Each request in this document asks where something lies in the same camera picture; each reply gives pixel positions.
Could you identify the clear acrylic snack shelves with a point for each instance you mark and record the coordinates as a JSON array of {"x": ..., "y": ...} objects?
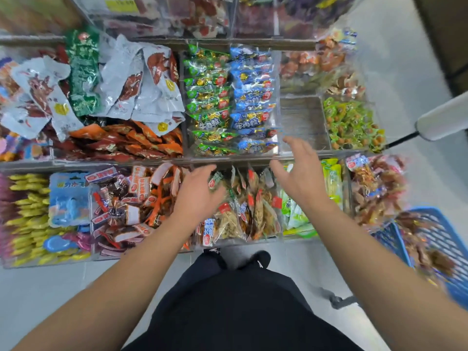
[{"x": 303, "y": 120}]

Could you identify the pile of green egg packets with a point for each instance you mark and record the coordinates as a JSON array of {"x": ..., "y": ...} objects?
[{"x": 351, "y": 124}]

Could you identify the blue plastic shopping basket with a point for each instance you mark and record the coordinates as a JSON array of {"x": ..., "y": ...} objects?
[{"x": 446, "y": 237}]

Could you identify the person's left forearm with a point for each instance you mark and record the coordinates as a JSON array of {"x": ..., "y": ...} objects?
[{"x": 102, "y": 296}]

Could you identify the black pole rod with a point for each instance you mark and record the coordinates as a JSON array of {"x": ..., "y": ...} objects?
[{"x": 402, "y": 140}]

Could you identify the pile of white meat packets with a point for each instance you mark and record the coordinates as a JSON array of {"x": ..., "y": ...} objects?
[{"x": 135, "y": 76}]

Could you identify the pile of red brown packets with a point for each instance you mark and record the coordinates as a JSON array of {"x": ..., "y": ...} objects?
[{"x": 113, "y": 215}]

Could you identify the black shoe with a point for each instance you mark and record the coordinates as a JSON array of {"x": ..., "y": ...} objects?
[{"x": 260, "y": 258}]

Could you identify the person's right hand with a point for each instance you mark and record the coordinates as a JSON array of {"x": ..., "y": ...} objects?
[{"x": 303, "y": 175}]

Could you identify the blue toy candy packet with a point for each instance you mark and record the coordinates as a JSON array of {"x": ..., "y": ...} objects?
[{"x": 67, "y": 197}]

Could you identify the pile of beige packets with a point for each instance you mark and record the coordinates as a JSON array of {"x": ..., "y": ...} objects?
[{"x": 245, "y": 208}]

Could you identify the green vacuum packet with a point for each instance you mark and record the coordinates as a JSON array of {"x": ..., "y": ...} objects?
[{"x": 84, "y": 73}]

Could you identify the pile of red sausage packets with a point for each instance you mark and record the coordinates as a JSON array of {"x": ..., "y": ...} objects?
[{"x": 201, "y": 14}]

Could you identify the person's right forearm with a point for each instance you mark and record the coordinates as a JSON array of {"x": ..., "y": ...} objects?
[{"x": 387, "y": 281}]

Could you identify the person's black clothing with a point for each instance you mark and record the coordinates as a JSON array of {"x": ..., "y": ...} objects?
[{"x": 234, "y": 303}]

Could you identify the row of green beef packets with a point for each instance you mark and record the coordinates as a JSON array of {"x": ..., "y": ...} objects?
[{"x": 208, "y": 98}]

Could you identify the pile of assorted small packets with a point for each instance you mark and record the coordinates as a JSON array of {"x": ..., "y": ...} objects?
[{"x": 14, "y": 142}]

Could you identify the wooden cabinet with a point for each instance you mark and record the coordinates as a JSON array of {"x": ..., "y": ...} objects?
[{"x": 446, "y": 33}]

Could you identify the row of blue beef packets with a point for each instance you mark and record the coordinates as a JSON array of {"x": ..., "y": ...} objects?
[{"x": 252, "y": 91}]

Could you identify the pile of yellow candies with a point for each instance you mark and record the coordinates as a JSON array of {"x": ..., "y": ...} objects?
[{"x": 25, "y": 215}]

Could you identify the pile of orange brown packets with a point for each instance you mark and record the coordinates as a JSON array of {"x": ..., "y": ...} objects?
[{"x": 314, "y": 62}]

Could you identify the pile of pink-label meat packets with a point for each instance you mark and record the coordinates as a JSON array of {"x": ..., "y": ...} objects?
[{"x": 373, "y": 186}]

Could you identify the pile of lime green packets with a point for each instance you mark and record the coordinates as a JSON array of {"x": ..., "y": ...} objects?
[{"x": 333, "y": 179}]

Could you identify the person's left hand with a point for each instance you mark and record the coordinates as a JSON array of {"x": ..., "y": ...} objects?
[{"x": 197, "y": 197}]

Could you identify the pile of dark orange packets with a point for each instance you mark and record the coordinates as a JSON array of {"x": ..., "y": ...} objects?
[{"x": 124, "y": 139}]

